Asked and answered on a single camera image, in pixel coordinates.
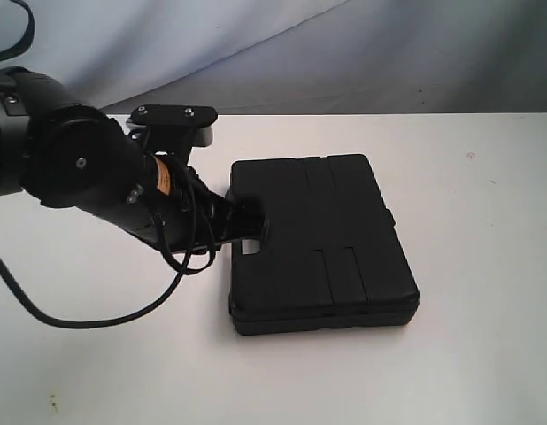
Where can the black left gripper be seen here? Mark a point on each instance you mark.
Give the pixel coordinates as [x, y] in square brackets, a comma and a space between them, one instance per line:
[178, 204]

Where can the black plastic carry case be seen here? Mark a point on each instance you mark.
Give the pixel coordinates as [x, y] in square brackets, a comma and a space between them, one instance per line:
[329, 257]

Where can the white backdrop cloth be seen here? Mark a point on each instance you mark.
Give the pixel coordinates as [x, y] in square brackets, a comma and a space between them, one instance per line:
[291, 57]

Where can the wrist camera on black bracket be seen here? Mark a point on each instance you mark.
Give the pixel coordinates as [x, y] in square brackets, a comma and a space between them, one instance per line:
[173, 128]

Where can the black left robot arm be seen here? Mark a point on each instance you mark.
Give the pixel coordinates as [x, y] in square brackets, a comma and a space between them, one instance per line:
[137, 176]

